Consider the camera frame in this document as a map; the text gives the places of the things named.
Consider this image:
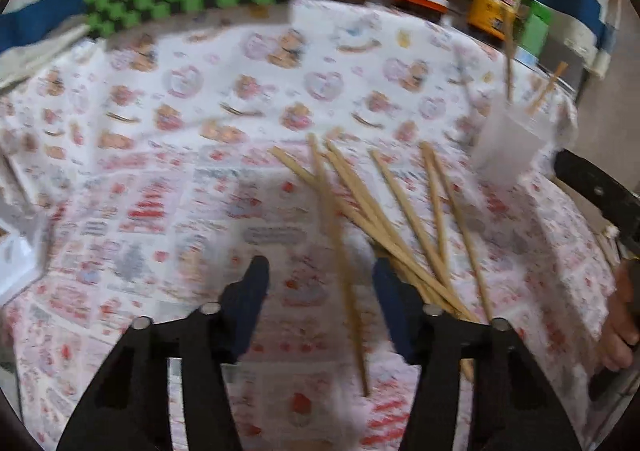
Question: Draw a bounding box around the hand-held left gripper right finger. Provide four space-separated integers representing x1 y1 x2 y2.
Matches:
371 256 583 451

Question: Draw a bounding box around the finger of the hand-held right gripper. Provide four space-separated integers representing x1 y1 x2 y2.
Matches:
552 148 640 252

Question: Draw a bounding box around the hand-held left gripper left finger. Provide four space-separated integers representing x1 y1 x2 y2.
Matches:
56 255 271 451

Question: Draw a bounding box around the translucent plastic cup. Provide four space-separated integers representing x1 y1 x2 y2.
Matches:
470 104 557 189

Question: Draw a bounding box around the pile of wooden chopsticks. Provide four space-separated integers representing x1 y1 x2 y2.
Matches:
270 131 496 397

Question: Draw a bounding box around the person's right hand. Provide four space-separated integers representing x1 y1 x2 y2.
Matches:
599 261 640 373

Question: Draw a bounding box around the wooden chopstick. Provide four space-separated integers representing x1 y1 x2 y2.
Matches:
502 11 517 104
527 61 570 116

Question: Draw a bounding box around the printed tablecloth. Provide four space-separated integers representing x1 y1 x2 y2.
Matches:
0 0 618 451

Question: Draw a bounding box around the green drink carton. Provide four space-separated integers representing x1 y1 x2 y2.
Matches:
517 0 553 57

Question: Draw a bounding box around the white plastic object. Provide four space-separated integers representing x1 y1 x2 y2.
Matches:
0 201 51 304

